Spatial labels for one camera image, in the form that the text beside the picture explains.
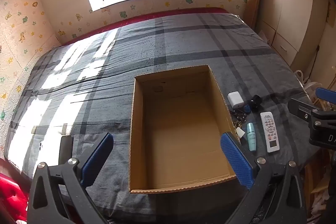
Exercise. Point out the teal lotion bottle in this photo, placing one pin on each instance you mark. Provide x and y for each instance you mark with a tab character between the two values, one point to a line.
251	134

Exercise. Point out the beige wardrobe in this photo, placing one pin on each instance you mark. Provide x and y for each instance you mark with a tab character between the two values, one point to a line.
288	16

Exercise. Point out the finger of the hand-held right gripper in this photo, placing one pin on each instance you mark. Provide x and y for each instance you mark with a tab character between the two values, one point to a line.
302	108
326	95

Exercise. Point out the grey plaid blanket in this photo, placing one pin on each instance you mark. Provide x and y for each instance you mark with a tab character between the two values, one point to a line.
183	37

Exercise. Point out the white plug charger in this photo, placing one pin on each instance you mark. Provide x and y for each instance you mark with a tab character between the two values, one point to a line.
235	99

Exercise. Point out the red mattress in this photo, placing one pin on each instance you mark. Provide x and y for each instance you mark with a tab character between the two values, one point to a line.
131	19

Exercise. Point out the wooden shelf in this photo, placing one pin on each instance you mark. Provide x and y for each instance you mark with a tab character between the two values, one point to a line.
315	174

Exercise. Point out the black tape roll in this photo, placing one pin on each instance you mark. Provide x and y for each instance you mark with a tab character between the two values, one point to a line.
254	102

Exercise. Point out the white remote control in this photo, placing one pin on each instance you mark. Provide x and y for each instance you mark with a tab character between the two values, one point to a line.
269	132

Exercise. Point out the white plastic bag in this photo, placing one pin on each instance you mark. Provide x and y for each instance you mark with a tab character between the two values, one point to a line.
308	85

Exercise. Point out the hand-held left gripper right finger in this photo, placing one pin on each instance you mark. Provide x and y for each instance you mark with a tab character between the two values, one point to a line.
236	161

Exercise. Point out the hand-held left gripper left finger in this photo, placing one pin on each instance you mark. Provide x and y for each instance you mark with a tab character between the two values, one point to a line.
96	157

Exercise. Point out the black phone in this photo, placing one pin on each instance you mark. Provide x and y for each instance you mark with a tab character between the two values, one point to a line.
65	148

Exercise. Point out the red cloth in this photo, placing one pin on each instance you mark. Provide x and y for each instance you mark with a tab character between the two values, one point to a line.
13	195

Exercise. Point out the brown cardboard box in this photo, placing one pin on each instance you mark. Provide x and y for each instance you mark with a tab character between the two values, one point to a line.
178	134

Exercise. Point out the key bunch with blue fob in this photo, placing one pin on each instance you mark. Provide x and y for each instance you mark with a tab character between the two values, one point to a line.
246	108

